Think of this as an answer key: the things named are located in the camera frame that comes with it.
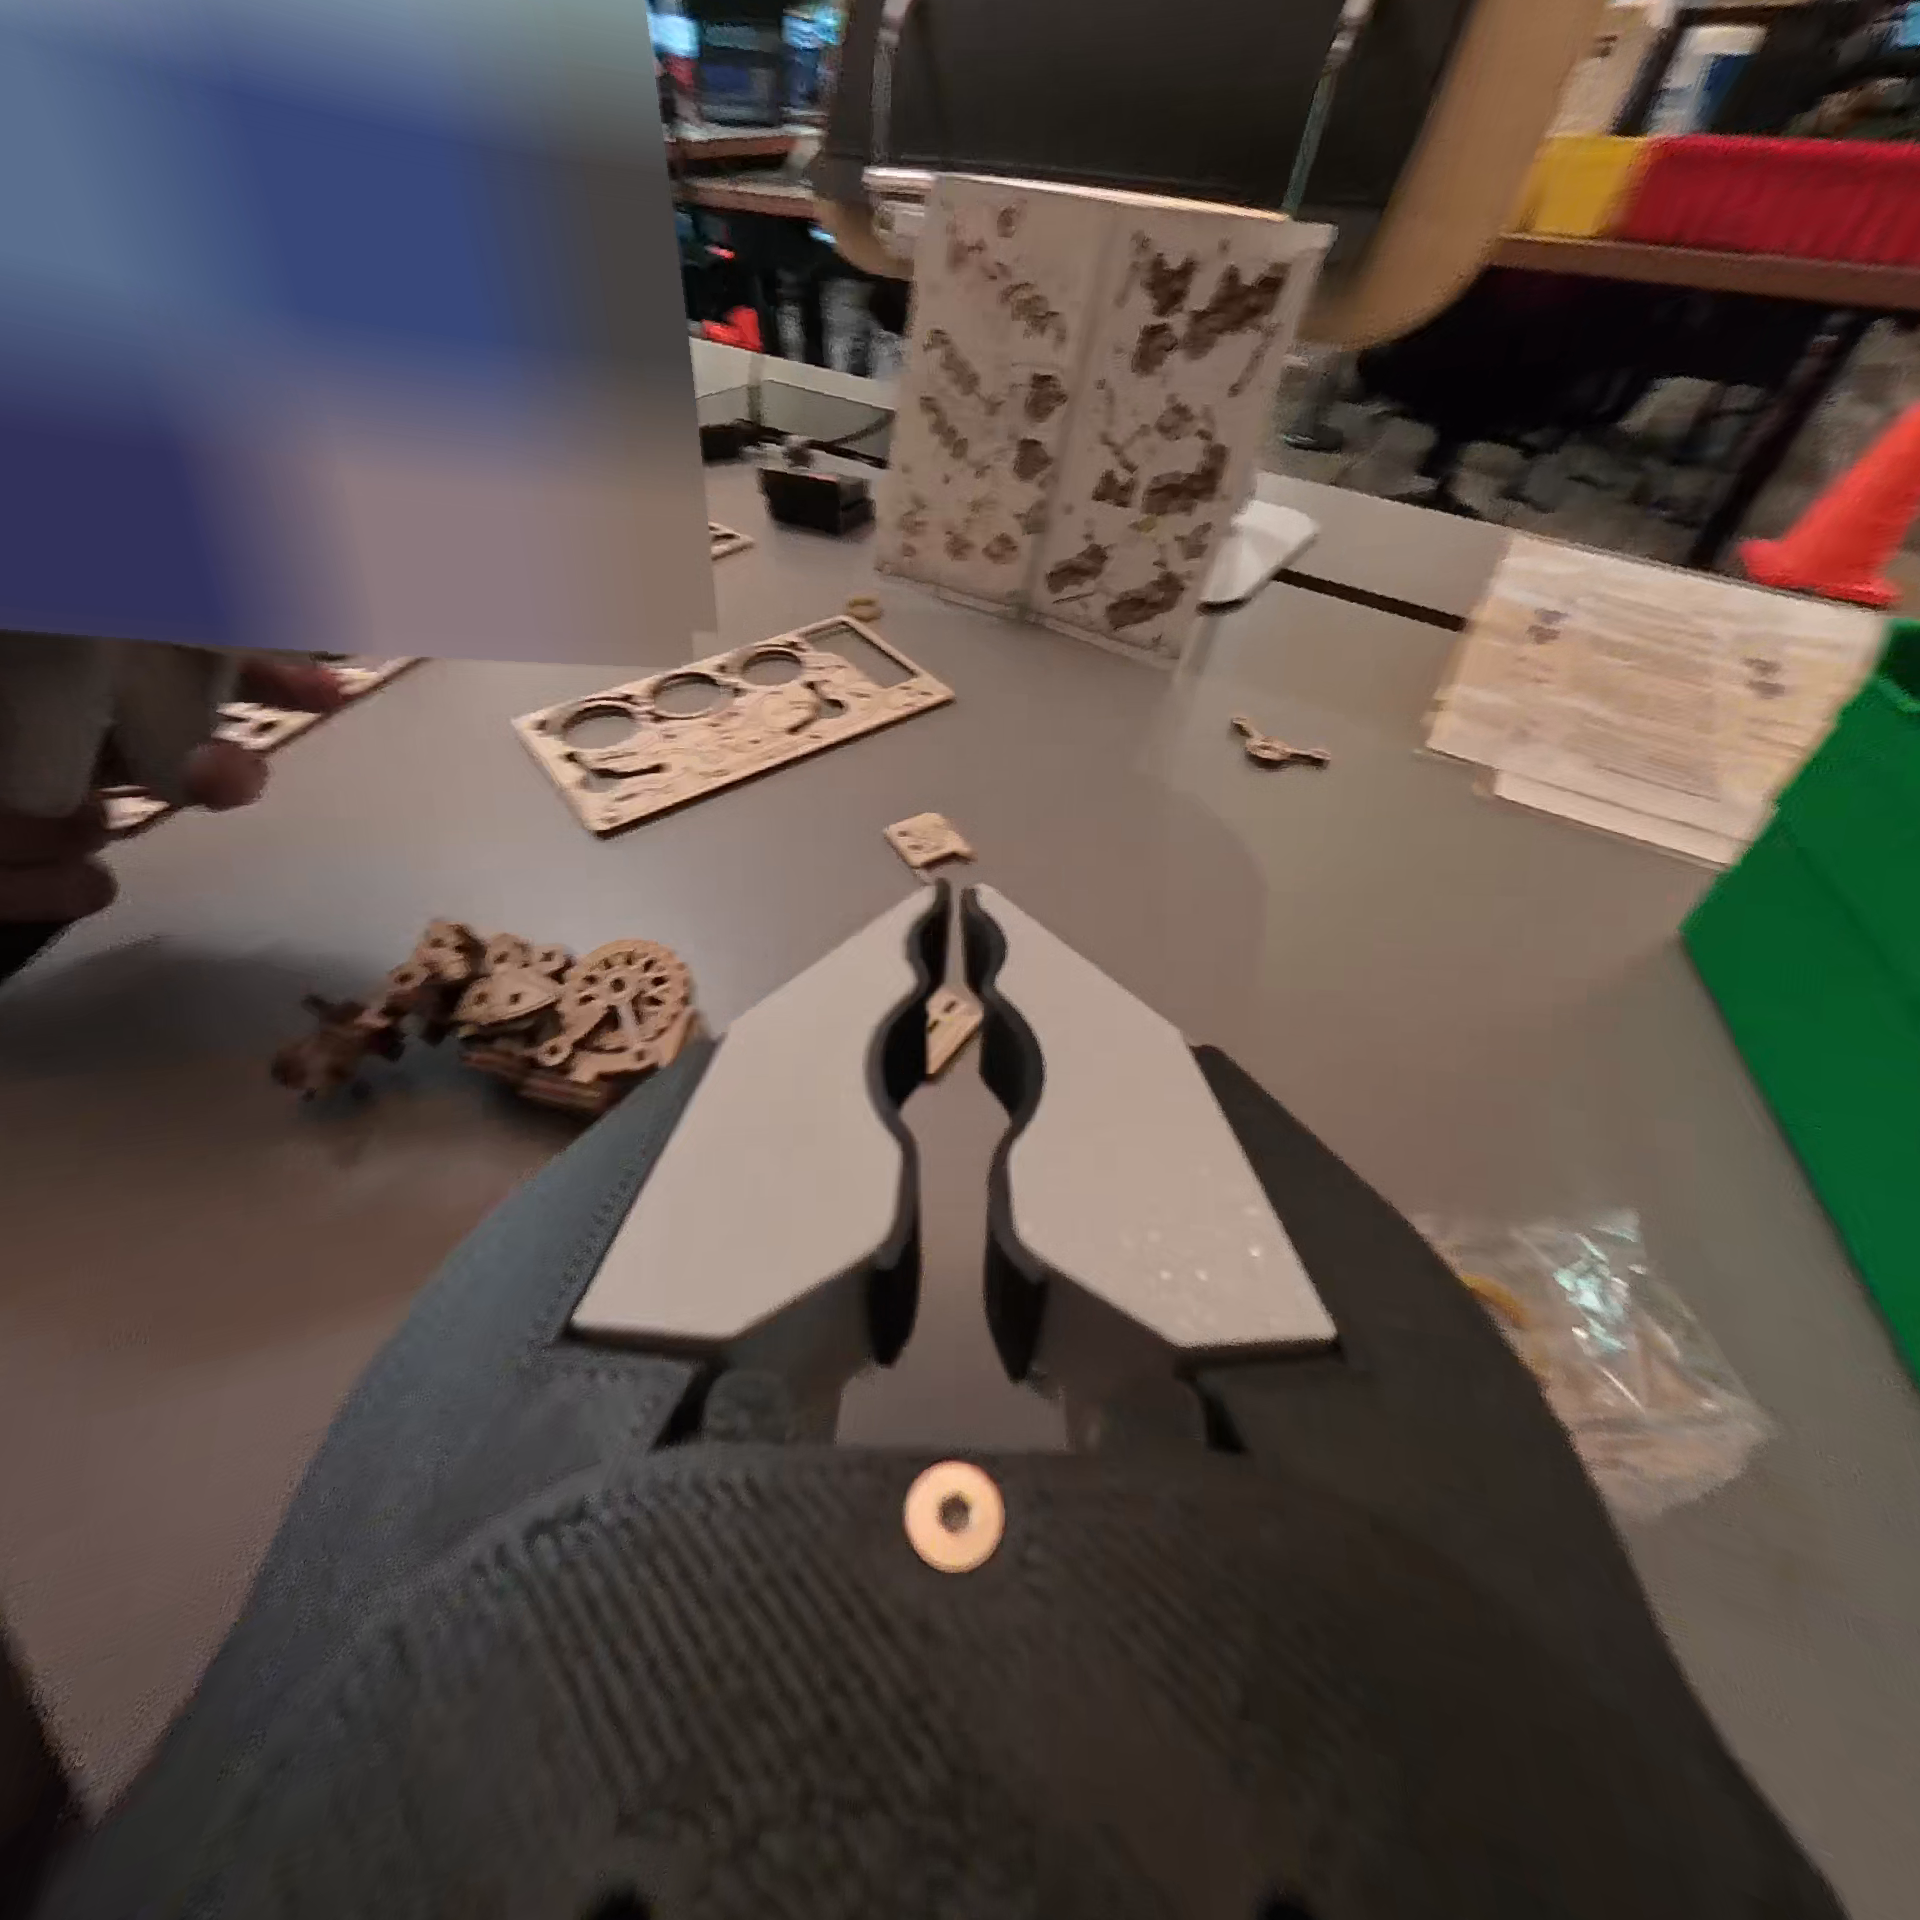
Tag red storage bin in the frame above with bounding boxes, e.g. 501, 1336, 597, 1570
1625, 128, 1920, 269

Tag open instruction booklet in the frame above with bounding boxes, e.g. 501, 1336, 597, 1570
872, 170, 1340, 664

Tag clear plastic parts bag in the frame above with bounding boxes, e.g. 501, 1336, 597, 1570
1407, 1205, 1781, 1484

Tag black chair tan frame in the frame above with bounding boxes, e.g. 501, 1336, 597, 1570
814, 0, 1611, 359

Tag wooden mechanical model assembly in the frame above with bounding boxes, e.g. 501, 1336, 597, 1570
267, 917, 705, 1120

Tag orange traffic cone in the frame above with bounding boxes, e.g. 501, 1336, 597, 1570
1737, 404, 1920, 610

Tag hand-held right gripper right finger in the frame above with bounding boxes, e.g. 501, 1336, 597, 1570
960, 882, 1340, 1392

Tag punched wooden sheet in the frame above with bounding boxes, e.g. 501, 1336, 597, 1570
102, 655, 427, 838

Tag green plastic bin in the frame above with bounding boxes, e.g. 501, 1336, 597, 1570
1680, 620, 1920, 1340

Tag small black box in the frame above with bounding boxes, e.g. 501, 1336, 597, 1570
759, 465, 877, 538

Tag brown workbench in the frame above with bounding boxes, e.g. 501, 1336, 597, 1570
1483, 228, 1920, 576

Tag printed paper sheets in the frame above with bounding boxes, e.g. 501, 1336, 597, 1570
1422, 531, 1890, 873

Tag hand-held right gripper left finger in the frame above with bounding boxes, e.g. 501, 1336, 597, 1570
570, 879, 956, 1376

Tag grey desk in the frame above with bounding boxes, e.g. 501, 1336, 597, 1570
0, 337, 1920, 1920

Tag white stand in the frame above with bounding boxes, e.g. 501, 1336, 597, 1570
1198, 500, 1323, 610

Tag yellow storage bin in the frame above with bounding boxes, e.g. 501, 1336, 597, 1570
1512, 132, 1656, 242

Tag wooden sheet with round holes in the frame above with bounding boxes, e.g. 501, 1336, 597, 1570
511, 613, 959, 838

